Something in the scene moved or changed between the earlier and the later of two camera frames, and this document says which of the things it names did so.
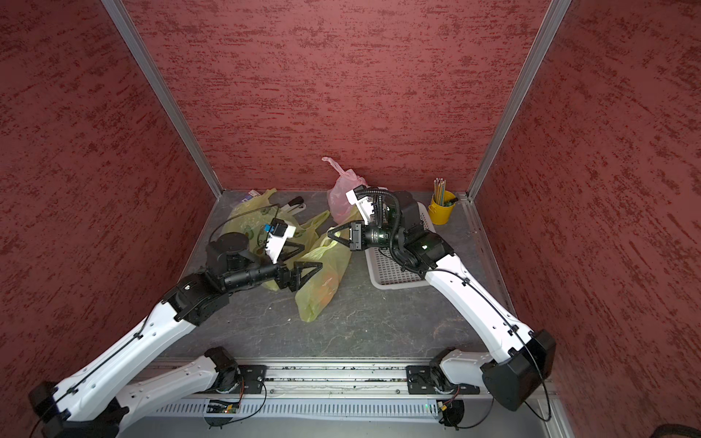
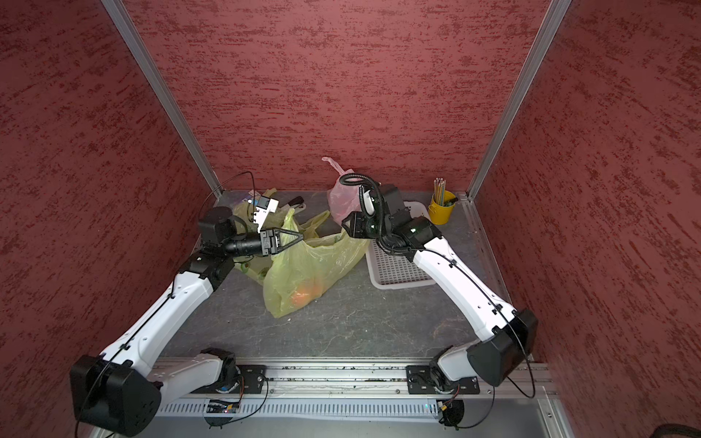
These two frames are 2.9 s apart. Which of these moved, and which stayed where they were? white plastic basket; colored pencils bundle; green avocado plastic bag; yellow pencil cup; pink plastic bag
Moved: green avocado plastic bag
Stayed: yellow pencil cup; white plastic basket; pink plastic bag; colored pencils bundle
